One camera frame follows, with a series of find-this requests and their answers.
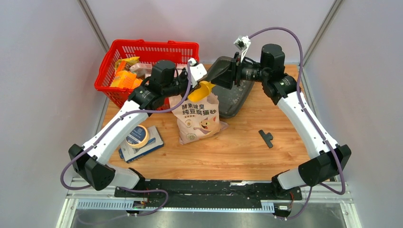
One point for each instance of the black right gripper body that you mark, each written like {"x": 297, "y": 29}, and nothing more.
{"x": 235, "y": 71}

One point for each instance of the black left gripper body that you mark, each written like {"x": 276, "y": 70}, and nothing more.
{"x": 179, "y": 86}

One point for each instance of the yellow plastic scoop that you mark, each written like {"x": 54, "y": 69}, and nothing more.
{"x": 202, "y": 91}

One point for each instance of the pink cat litter bag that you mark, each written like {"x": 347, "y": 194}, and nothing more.
{"x": 199, "y": 120}

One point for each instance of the black bag clip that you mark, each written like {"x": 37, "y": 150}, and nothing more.
{"x": 267, "y": 137}

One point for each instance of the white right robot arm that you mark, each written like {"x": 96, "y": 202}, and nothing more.
{"x": 327, "y": 157}

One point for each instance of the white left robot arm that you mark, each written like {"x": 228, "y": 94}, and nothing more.
{"x": 90, "y": 160}

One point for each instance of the dark grey litter tray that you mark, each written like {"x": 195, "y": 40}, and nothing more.
{"x": 230, "y": 101}

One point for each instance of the orange box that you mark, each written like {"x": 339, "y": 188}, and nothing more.
{"x": 124, "y": 79}

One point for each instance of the blue white box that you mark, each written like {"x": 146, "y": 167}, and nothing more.
{"x": 129, "y": 154}

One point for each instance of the pink white sponge pack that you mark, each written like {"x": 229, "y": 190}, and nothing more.
{"x": 141, "y": 68}

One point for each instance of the red plastic shopping basket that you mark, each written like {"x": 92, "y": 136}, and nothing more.
{"x": 148, "y": 52}

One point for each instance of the yellow snack packet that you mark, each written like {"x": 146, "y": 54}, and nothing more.
{"x": 126, "y": 63}

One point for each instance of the masking tape roll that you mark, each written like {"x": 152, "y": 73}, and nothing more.
{"x": 138, "y": 137}

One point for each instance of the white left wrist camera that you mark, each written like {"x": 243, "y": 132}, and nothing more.
{"x": 197, "y": 71}

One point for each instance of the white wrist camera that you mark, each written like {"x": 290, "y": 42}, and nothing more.
{"x": 197, "y": 71}
{"x": 242, "y": 43}

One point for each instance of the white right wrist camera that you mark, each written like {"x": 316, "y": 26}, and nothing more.
{"x": 242, "y": 43}

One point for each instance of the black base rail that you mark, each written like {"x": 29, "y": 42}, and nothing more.
{"x": 211, "y": 194}

